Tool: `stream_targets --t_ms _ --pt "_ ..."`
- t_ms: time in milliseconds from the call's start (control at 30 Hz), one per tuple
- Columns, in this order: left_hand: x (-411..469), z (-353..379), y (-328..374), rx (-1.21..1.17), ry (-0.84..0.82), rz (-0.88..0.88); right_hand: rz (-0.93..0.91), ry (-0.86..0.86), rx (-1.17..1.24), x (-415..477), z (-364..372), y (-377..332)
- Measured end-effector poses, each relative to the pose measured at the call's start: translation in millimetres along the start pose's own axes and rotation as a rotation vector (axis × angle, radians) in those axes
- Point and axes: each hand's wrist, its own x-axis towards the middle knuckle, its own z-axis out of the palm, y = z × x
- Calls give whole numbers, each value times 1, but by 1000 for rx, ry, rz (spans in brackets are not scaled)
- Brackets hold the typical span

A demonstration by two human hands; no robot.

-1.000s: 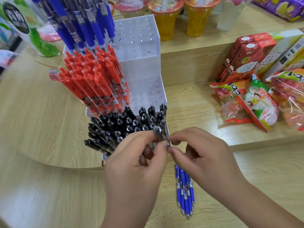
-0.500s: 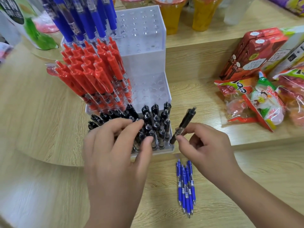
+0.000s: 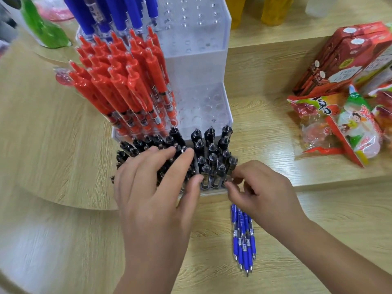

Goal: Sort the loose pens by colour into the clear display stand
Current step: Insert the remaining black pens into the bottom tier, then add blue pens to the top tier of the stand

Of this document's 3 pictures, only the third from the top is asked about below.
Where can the clear bag of red candies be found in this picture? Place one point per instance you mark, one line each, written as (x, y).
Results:
(315, 131)

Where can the red lid pink jelly cup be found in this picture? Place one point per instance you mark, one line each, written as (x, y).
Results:
(62, 78)

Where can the clear cup with red lid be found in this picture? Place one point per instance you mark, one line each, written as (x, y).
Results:
(55, 12)

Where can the person's right forearm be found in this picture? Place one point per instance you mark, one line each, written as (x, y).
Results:
(337, 263)

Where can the pile of blue black pens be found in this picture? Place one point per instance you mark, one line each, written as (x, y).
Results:
(243, 238)

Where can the cluster of red pens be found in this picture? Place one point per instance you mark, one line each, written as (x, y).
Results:
(116, 88)

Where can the wooden round tier stand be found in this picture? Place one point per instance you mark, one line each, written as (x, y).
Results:
(61, 53)

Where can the person's left forearm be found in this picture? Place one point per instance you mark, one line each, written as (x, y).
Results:
(144, 287)

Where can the person's left hand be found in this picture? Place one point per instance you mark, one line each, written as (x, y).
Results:
(153, 217)

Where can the cluster of black pens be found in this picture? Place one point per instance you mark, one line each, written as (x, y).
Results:
(211, 150)

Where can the cluster of blue pens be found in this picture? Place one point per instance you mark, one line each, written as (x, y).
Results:
(79, 15)

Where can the green jelly pouch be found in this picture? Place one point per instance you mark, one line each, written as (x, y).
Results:
(46, 33)

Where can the person's right hand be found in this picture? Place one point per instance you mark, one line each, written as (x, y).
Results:
(269, 199)

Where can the clear tiered pen holder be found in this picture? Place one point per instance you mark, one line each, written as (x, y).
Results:
(199, 67)

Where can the stack of red snack packets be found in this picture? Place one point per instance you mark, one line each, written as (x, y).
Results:
(343, 55)

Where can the jelly cup display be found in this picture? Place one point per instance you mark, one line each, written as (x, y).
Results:
(275, 10)

